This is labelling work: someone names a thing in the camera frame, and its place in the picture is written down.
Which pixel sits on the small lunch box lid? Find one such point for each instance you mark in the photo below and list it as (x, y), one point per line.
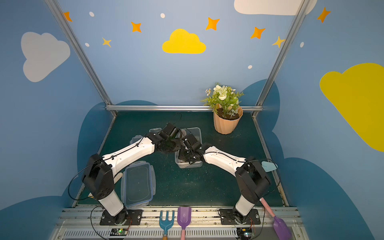
(135, 139)

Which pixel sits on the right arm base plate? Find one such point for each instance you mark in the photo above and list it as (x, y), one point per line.
(231, 217)

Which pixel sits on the green artificial plant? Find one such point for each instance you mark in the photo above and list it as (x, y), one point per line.
(224, 100)

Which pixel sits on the mint green small trowel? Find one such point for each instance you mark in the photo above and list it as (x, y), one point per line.
(268, 166)

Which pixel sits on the left controller board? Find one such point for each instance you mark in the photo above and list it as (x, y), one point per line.
(119, 232)

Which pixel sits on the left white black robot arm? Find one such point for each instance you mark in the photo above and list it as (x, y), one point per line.
(98, 176)

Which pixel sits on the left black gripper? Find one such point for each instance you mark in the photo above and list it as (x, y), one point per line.
(168, 144)

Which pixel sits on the teal garden rake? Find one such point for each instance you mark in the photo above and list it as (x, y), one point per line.
(167, 223)

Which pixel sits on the purple garden shovel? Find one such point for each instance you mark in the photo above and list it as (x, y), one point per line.
(184, 219)

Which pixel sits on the white work glove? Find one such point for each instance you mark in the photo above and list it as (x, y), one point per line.
(117, 177)

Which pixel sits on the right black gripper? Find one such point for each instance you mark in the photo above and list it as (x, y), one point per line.
(187, 152)

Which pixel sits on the terracotta flower pot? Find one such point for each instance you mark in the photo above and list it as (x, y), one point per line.
(224, 126)

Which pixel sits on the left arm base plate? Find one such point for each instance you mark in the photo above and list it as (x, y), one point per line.
(123, 218)

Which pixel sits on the large clear lunch box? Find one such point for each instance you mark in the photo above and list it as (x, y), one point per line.
(185, 165)

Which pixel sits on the large lunch box lid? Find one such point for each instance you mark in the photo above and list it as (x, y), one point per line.
(138, 185)

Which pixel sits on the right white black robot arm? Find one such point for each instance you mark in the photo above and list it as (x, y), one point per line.
(252, 179)

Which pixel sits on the controller board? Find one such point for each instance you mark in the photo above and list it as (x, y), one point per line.
(244, 234)
(119, 232)

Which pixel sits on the small clear lunch box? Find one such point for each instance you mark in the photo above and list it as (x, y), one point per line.
(155, 130)

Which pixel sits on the right controller board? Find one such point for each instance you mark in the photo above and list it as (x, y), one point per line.
(244, 234)

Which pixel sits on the purple scoop pink handle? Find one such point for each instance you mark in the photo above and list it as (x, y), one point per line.
(282, 230)

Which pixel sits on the aluminium frame rail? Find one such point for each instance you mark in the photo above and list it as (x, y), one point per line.
(153, 108)

